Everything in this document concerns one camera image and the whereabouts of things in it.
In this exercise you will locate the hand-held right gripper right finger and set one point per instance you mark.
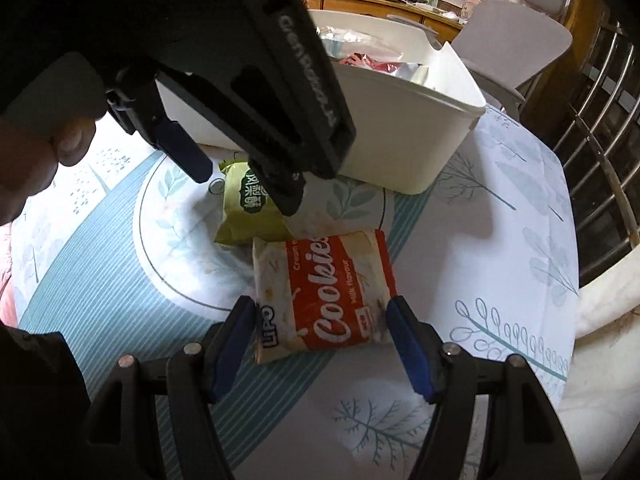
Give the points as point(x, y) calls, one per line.
point(410, 355)

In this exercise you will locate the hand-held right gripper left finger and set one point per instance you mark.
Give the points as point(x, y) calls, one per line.
point(232, 345)

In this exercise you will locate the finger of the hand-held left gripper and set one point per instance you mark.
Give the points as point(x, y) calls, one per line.
point(187, 156)
point(280, 190)

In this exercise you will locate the green snack packet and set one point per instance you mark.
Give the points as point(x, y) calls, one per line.
point(245, 210)

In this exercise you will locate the red and cream cookie packet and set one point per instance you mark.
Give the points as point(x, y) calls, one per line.
point(320, 295)

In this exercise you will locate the white plastic storage bin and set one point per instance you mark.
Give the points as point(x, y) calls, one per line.
point(400, 125)

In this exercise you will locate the person's left hand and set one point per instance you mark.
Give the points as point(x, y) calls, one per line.
point(35, 165)

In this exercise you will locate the red and white snack packet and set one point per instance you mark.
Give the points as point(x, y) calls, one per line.
point(372, 62)

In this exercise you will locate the wooden desk with drawers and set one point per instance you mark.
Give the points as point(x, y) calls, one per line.
point(380, 7)

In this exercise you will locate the cream quilt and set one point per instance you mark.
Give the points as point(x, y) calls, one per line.
point(610, 320)

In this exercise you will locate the pink blanket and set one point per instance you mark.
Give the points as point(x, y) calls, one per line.
point(6, 300)

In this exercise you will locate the grey office chair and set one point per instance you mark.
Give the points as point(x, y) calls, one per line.
point(510, 35)

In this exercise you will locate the metal window grille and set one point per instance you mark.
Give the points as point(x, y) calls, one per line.
point(605, 135)

